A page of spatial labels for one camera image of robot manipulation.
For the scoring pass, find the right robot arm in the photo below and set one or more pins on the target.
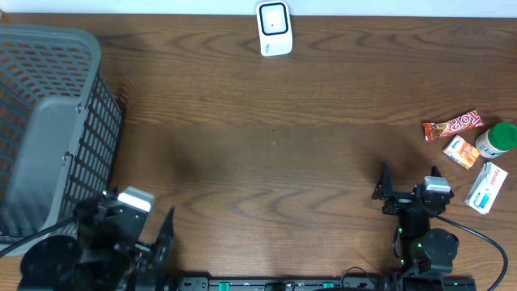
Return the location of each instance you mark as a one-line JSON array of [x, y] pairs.
[[426, 253]]

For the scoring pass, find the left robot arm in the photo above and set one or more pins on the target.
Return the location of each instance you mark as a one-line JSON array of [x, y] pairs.
[[51, 265]]

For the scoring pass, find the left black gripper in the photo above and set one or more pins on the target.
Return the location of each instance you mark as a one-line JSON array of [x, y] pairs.
[[81, 212]]

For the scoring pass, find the green lid jar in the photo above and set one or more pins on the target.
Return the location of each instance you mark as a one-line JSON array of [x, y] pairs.
[[497, 140]]

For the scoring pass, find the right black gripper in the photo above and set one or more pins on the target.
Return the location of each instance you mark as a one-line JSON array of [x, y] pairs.
[[384, 187]]

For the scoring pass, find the small orange box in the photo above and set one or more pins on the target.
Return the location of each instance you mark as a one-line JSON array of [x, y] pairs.
[[460, 151]]

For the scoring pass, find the grey plastic mesh basket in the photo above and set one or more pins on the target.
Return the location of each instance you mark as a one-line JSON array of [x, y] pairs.
[[60, 129]]

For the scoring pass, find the red Top chocolate bar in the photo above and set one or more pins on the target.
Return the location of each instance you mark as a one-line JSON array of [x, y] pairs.
[[466, 121]]

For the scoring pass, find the white blue medicine box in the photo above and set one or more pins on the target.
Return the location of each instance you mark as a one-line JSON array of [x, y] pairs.
[[485, 189]]

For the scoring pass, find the black mounting rail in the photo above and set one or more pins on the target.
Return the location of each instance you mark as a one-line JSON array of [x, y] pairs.
[[254, 284]]

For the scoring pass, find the white barcode scanner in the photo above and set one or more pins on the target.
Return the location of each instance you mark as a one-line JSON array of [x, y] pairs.
[[274, 28]]

